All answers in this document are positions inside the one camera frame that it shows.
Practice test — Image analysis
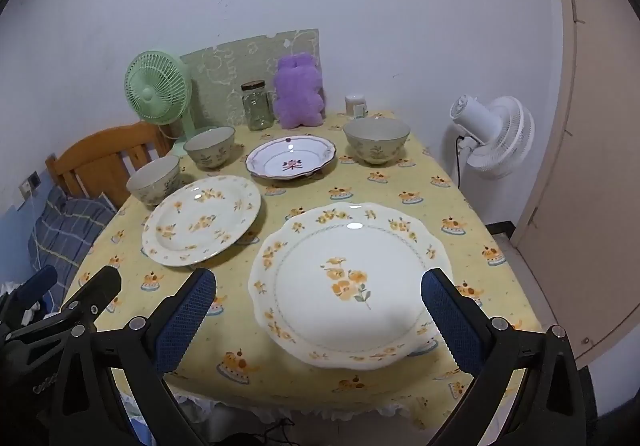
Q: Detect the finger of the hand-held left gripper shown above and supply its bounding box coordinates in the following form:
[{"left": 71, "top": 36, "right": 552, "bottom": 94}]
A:
[
  {"left": 7, "top": 266, "right": 58, "bottom": 313},
  {"left": 5, "top": 267, "right": 123, "bottom": 343}
]

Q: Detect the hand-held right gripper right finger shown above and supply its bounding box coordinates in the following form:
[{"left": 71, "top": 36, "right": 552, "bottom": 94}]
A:
[{"left": 420, "top": 267, "right": 593, "bottom": 446}]

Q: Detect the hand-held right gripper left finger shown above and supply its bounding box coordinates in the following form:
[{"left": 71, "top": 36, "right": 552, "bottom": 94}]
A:
[{"left": 47, "top": 268, "right": 218, "bottom": 446}]

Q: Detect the medium yellow flower plate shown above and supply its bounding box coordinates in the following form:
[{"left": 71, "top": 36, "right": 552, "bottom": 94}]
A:
[{"left": 142, "top": 175, "right": 262, "bottom": 267}]

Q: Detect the large yellow flower plate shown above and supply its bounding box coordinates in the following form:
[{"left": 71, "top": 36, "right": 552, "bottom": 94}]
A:
[{"left": 248, "top": 202, "right": 454, "bottom": 371}]

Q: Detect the small floral ceramic bowl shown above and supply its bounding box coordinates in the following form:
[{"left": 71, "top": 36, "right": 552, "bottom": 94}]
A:
[
  {"left": 183, "top": 126, "right": 236, "bottom": 171},
  {"left": 126, "top": 155, "right": 182, "bottom": 207}
]

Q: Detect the large floral ceramic bowl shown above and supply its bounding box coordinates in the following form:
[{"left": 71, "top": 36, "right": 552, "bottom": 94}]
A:
[{"left": 343, "top": 117, "right": 411, "bottom": 165}]

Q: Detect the red pattern white plate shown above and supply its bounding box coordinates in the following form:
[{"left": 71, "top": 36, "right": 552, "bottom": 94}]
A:
[{"left": 245, "top": 136, "right": 338, "bottom": 181}]

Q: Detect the blue plaid pillow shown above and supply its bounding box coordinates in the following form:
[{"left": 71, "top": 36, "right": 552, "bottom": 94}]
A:
[{"left": 30, "top": 186, "right": 118, "bottom": 297}]

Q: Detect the yellow cake print tablecloth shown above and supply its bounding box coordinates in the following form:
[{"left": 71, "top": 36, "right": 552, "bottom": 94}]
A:
[{"left": 60, "top": 110, "right": 543, "bottom": 432}]

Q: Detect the wooden chair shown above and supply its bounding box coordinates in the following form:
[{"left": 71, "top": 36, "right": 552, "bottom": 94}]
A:
[{"left": 45, "top": 121, "right": 173, "bottom": 211}]

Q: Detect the white standing fan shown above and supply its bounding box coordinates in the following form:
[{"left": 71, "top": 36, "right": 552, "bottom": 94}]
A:
[{"left": 447, "top": 94, "right": 536, "bottom": 189}]

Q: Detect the beige door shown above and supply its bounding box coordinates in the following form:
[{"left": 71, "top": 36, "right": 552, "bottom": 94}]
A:
[{"left": 510, "top": 0, "right": 640, "bottom": 367}]

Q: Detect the green desk fan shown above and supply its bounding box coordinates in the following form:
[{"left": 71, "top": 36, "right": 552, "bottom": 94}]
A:
[{"left": 124, "top": 50, "right": 198, "bottom": 143}]

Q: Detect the glass jar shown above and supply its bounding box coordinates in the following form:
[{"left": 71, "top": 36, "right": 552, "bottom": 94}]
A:
[{"left": 241, "top": 81, "right": 275, "bottom": 131}]

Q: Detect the white cotton swab container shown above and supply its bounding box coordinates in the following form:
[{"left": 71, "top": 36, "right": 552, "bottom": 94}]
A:
[{"left": 345, "top": 94, "right": 368, "bottom": 119}]

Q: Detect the purple plush toy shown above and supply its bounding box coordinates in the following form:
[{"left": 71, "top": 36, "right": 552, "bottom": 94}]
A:
[{"left": 272, "top": 53, "right": 326, "bottom": 129}]

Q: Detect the green patterned board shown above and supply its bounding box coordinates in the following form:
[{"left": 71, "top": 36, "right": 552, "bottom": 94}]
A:
[{"left": 180, "top": 28, "right": 326, "bottom": 131}]

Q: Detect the wall socket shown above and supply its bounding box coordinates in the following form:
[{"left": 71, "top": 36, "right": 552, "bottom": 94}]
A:
[{"left": 19, "top": 171, "right": 41, "bottom": 199}]

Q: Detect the black fan cable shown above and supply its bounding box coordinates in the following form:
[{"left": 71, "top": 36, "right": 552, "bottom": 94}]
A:
[{"left": 452, "top": 136, "right": 464, "bottom": 187}]

